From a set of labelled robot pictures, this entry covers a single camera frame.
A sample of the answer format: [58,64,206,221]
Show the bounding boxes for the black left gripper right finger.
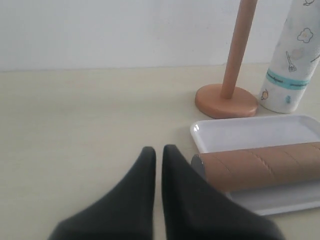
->
[161,144,284,240]

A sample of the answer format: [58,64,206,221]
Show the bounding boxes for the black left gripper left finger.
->
[49,146,156,240]

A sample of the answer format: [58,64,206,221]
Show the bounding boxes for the brown cardboard tube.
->
[191,142,320,193]

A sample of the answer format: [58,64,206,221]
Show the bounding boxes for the patterned white paper towel roll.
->
[259,0,320,114]

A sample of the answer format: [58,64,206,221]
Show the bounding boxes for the wooden paper towel holder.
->
[194,0,258,119]

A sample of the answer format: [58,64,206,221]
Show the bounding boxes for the white rectangular plastic tray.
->
[190,114,320,216]

